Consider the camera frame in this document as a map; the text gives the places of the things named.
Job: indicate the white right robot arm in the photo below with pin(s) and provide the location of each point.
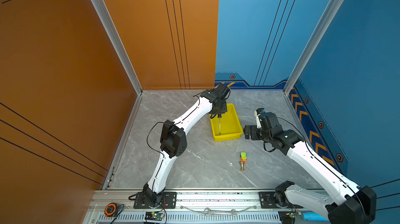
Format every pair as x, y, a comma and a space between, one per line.
346, 203

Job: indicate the yellow plastic bin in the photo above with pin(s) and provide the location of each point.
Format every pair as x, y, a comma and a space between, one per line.
230, 126

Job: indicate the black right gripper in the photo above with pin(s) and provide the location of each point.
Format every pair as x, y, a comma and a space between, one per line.
253, 128

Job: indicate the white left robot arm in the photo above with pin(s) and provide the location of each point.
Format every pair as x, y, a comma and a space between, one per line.
173, 140

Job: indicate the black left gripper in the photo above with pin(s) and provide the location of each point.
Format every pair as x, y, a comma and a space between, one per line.
224, 110

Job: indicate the black handled screwdriver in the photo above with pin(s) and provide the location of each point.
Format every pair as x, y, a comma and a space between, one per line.
219, 118

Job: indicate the aluminium corner post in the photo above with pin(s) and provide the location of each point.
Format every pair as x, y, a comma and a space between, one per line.
325, 20
109, 26

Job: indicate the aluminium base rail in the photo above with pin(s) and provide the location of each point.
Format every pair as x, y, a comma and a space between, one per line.
210, 206

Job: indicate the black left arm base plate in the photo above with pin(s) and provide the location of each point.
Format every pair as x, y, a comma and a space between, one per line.
166, 200

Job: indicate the green orange brass small part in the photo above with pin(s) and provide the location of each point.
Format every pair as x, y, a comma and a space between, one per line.
243, 160

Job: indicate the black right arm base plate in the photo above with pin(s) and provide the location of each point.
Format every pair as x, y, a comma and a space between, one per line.
267, 200

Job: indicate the aluminium corner post left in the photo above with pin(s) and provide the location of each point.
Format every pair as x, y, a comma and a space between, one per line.
109, 26

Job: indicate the orange black tape measure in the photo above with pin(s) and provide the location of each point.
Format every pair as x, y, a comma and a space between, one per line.
111, 209

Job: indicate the green circuit board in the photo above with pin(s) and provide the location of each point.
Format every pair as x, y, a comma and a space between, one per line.
154, 216

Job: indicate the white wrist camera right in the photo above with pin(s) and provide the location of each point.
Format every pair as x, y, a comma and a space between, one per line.
257, 113

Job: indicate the aluminium corner post right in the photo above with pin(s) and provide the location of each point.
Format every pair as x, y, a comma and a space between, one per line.
325, 20

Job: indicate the blue cylinder object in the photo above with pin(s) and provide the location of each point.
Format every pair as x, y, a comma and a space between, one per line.
311, 216

